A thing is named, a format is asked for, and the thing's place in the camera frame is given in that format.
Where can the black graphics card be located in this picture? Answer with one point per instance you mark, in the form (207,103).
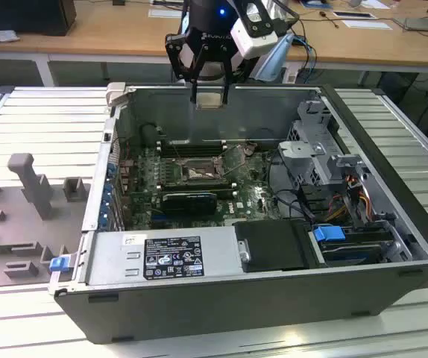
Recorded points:
(188,203)

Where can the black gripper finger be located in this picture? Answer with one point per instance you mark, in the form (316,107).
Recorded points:
(173,56)
(227,71)

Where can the green motherboard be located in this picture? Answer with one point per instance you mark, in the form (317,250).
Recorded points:
(251,177)

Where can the wooden desk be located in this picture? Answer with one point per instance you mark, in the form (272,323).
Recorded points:
(106,33)

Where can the small white box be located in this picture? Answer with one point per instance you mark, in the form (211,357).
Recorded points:
(290,74)

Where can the black computer tower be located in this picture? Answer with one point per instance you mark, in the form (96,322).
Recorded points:
(24,16)

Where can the silver CPU plate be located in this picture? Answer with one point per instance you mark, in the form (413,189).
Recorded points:
(209,100)

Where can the black RAM slot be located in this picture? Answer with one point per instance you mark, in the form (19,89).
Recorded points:
(199,183)
(199,153)
(199,187)
(226,195)
(225,191)
(199,145)
(199,141)
(199,149)

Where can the pale blue teach pendant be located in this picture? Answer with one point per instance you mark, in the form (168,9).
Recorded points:
(273,59)

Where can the blue case latch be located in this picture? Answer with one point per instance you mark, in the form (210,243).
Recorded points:
(58,264)

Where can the white black-edged card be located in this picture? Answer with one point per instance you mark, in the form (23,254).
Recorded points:
(353,15)

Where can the white paper sheet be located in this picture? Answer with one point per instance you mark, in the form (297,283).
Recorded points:
(367,24)
(165,13)

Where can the grey laptop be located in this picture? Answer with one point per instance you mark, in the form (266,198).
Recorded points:
(423,24)

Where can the hard disk in blue carrier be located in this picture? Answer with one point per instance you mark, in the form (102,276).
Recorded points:
(327,235)

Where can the light grey case latch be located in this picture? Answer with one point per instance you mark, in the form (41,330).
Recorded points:
(116,93)

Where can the metal drive cage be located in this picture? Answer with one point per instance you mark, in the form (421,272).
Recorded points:
(303,153)

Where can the black cylinder part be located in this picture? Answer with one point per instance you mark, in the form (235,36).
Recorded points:
(148,135)

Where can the black plastic bay cover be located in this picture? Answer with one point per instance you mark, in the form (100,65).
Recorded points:
(273,246)

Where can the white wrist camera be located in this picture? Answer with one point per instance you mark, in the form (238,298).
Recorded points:
(251,44)

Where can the grey parts rack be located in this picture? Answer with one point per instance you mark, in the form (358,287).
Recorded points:
(31,223)

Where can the silver power supply unit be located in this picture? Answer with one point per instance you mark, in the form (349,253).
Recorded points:
(113,261)

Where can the metal CPU socket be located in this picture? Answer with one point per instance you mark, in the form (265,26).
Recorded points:
(199,171)

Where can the dark grey PC case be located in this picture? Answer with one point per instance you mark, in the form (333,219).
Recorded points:
(199,309)

